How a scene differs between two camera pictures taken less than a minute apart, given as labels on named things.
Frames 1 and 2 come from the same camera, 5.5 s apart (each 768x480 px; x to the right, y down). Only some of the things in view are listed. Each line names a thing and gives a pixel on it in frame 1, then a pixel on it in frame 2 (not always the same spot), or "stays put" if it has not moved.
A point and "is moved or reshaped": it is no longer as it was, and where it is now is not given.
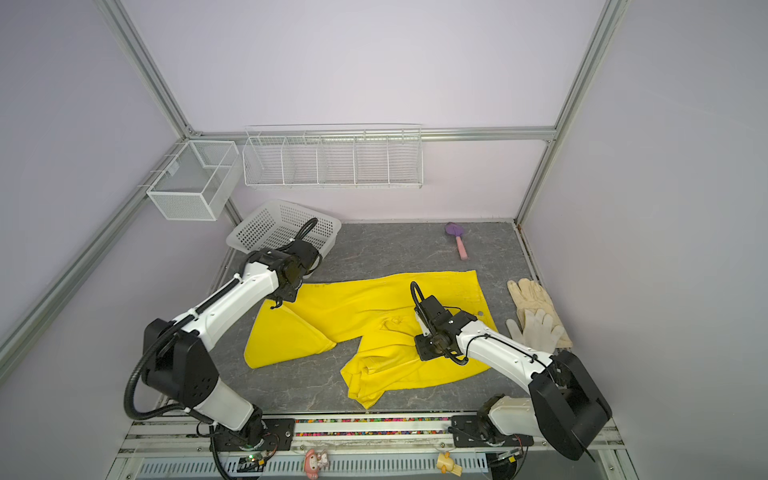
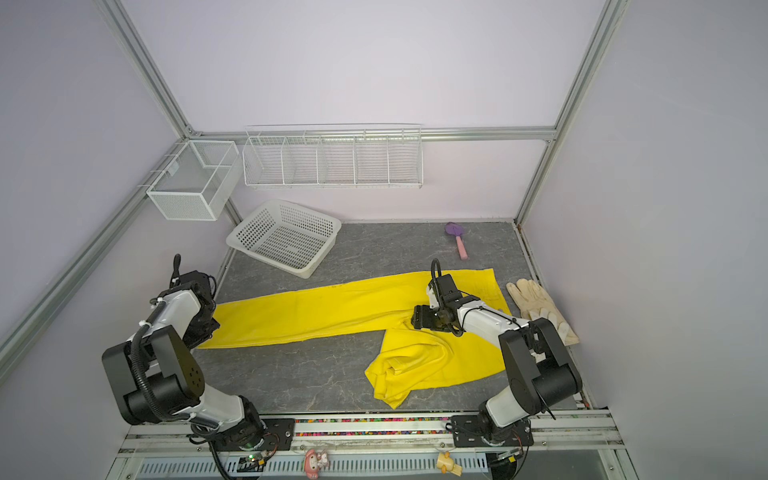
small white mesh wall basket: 193,184 stays put
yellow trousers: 371,321 is moved or reshaped
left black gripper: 290,298 to 192,342
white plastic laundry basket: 279,222 stays put
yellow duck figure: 445,463 stays put
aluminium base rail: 376,449 stays put
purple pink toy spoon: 457,231 stays put
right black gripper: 424,352 to 421,317
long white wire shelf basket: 333,156 stays put
